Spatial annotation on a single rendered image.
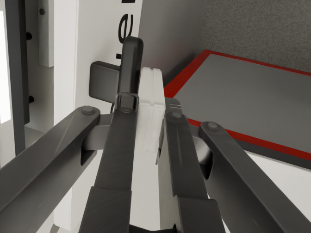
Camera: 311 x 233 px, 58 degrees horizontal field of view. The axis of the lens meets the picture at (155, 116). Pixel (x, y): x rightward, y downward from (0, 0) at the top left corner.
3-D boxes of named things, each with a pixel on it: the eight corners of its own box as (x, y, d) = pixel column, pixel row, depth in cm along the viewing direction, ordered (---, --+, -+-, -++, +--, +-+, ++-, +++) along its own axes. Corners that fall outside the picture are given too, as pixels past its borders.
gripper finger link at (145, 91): (144, 152, 16) (131, 150, 16) (146, 103, 22) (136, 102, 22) (152, 105, 15) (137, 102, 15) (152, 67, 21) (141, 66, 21)
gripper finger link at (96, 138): (131, 157, 14) (71, 150, 14) (136, 113, 19) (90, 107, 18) (135, 131, 13) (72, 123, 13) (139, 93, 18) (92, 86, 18)
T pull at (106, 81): (146, 37, 20) (138, 40, 18) (133, 131, 23) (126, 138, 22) (100, 27, 20) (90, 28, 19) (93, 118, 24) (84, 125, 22)
